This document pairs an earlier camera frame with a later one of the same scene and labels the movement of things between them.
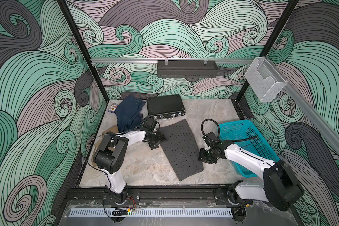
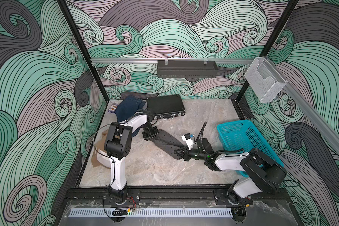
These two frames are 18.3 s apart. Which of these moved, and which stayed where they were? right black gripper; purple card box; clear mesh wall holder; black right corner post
Moved: right black gripper
Stayed: purple card box; black right corner post; clear mesh wall holder
